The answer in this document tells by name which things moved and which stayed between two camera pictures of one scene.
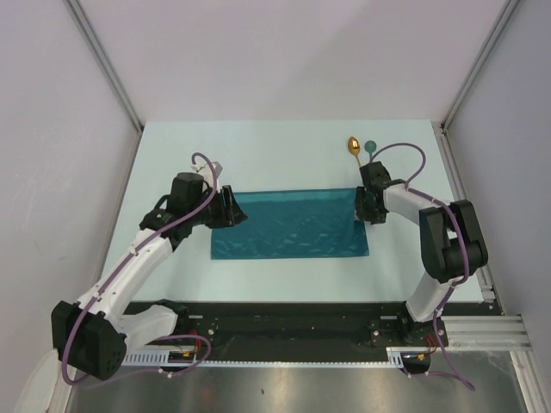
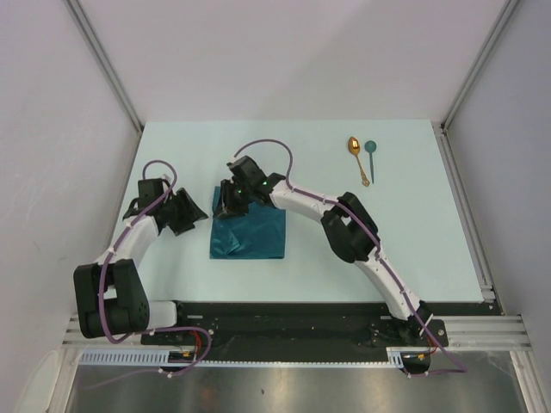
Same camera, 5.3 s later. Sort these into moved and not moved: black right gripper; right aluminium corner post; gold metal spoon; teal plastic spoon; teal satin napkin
Moved: black right gripper; teal satin napkin
Not moved: teal plastic spoon; right aluminium corner post; gold metal spoon
